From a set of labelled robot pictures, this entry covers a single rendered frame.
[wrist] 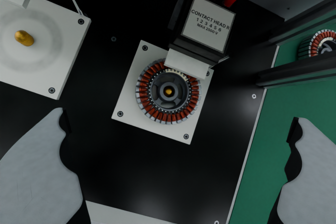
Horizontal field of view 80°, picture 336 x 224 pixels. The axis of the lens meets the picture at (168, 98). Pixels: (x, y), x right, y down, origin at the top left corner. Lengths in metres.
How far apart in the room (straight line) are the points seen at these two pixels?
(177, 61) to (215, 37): 0.06
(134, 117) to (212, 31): 0.20
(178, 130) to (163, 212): 0.15
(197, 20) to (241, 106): 0.23
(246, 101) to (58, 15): 0.38
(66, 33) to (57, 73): 0.07
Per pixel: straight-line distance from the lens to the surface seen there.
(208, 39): 0.26
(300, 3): 0.50
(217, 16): 0.27
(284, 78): 0.40
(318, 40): 0.56
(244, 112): 0.44
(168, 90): 0.34
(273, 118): 0.51
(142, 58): 0.37
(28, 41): 0.39
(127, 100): 0.36
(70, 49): 0.39
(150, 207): 0.42
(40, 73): 0.39
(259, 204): 0.52
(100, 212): 0.44
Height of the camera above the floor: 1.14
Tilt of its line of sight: 78 degrees down
